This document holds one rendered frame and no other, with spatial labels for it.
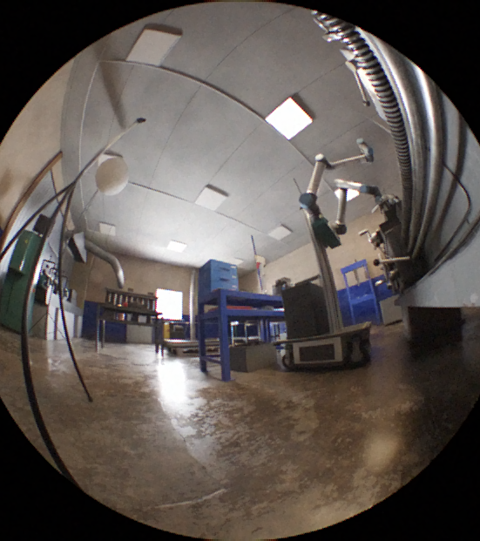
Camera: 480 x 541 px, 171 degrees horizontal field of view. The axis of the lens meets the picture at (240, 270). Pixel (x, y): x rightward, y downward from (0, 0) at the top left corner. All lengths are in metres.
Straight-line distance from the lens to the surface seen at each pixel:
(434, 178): 0.38
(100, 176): 3.29
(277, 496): 0.51
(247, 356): 1.75
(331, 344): 1.41
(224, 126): 3.09
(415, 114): 0.34
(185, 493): 0.53
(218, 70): 2.97
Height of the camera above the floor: 0.44
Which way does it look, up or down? 22 degrees up
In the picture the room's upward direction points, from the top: 4 degrees counter-clockwise
